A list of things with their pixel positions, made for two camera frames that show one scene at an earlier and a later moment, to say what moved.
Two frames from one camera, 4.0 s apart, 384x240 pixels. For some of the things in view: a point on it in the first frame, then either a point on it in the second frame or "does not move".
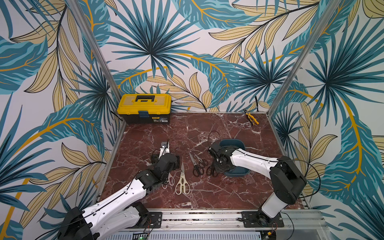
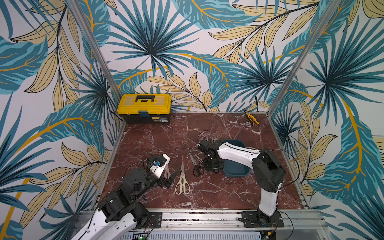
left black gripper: [177, 165] -> [163, 181]
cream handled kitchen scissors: [183, 186] does not move
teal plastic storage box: [235, 171] does not move
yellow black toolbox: [144, 108] does not move
